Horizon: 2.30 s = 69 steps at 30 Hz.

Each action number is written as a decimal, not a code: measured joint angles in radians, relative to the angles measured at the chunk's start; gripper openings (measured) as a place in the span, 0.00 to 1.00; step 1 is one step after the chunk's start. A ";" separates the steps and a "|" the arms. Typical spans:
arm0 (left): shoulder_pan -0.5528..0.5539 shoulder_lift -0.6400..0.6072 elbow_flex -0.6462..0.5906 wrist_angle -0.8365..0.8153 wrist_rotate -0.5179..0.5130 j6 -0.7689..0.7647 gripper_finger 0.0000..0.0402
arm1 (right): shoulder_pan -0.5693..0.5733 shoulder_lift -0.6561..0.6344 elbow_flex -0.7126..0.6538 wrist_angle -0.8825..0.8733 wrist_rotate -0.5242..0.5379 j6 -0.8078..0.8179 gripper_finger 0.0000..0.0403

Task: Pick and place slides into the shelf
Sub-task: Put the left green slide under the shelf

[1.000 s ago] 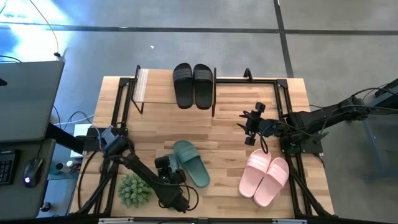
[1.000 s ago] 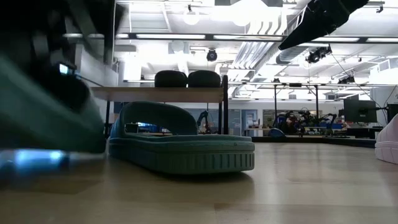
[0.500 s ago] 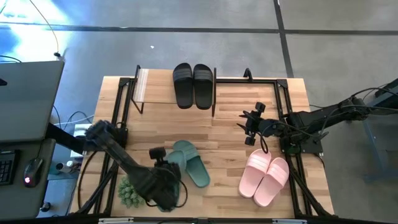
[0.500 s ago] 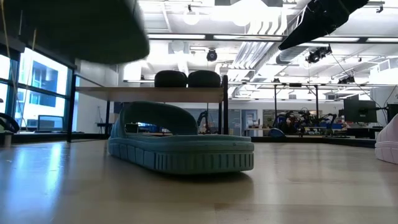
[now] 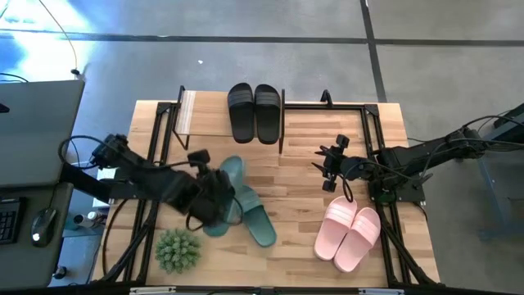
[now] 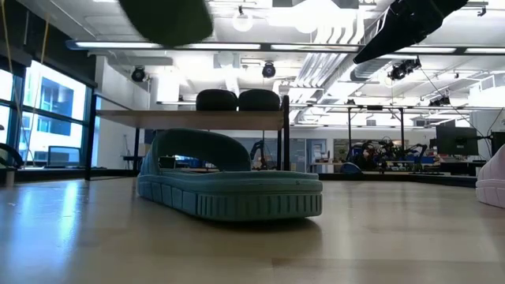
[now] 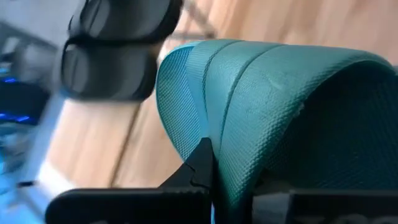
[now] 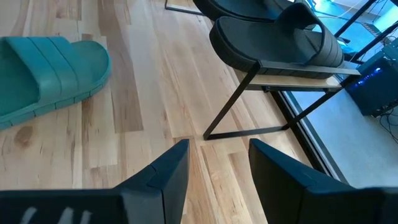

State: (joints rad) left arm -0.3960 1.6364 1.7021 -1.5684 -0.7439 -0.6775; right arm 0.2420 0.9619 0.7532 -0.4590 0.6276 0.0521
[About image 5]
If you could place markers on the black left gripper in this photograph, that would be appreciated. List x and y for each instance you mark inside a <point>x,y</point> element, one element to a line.
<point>209,196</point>

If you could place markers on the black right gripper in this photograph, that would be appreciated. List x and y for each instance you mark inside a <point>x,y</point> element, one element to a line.
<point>352,168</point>

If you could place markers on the pink slide sandal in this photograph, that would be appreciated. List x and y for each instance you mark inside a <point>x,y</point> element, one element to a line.
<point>356,241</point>
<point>333,229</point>

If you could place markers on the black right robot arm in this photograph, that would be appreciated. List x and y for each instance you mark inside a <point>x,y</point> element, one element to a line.
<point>409,157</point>

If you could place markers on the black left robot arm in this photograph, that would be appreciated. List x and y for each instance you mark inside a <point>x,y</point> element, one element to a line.
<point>135,180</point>

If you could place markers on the wooden shelf black metal legs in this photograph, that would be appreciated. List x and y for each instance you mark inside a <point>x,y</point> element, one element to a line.
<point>209,114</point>

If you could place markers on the green artificial plant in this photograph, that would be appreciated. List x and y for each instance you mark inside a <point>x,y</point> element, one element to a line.
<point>178,250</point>

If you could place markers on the white paper sheet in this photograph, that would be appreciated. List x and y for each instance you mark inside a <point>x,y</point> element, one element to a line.
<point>105,173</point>

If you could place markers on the white bottle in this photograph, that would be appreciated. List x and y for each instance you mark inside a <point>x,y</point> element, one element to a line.
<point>87,220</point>

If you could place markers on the blue grey metal cart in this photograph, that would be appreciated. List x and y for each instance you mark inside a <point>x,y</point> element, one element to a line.
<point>485,172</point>

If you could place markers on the black round knob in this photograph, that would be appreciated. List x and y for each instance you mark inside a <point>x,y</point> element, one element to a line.
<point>60,272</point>

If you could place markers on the black computer mouse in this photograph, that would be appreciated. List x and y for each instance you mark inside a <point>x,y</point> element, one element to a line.
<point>43,225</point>

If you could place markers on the light grey desk top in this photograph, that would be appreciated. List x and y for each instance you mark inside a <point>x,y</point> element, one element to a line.
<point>37,135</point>

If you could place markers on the dark grey desk top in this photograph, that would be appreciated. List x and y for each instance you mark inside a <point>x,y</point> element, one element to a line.
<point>24,266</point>

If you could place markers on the black keyboard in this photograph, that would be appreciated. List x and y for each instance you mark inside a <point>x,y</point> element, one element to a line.
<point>8,221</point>

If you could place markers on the black aluminium table frame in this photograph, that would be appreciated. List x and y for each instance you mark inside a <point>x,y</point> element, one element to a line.
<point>327,107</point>

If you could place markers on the silver bracket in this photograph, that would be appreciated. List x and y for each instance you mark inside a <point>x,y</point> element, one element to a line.
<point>380,291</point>
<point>151,290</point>

